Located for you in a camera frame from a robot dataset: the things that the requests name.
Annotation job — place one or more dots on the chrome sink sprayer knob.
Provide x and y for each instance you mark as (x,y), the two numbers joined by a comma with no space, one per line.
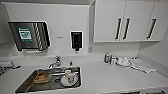
(70,63)

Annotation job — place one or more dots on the white wall outlet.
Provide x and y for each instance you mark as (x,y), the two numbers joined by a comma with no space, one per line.
(90,49)

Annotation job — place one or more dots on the stainless steel sink basin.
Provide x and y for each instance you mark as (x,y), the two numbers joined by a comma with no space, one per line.
(28,87)

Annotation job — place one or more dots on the white folded towel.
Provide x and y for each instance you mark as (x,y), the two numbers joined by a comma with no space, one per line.
(143,66)

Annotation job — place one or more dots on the steel paper towel dispenser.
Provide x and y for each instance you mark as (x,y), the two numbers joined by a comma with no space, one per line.
(28,35)

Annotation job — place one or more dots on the orange bowl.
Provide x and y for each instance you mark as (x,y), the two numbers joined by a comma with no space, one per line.
(42,77)

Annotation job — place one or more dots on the black wall soap dispenser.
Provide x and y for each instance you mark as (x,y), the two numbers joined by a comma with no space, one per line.
(76,40)

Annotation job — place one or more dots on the blue labelled bottle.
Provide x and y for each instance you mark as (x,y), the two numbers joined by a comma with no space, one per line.
(107,58)

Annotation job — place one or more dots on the dish drying rack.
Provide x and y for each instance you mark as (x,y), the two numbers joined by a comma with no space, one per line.
(5,68)

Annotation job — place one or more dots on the white plate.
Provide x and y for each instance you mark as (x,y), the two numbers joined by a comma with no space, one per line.
(75,83)

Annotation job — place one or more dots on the chrome sink faucet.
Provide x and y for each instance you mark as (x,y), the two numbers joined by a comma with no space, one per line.
(56,61)

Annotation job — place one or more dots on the white printed cup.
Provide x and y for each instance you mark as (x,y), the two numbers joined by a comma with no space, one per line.
(69,76)

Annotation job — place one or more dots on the small wall label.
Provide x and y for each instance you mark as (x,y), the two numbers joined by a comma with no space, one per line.
(59,37)

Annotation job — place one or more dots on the white three-door wall cabinet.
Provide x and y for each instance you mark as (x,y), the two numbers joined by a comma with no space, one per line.
(133,20)

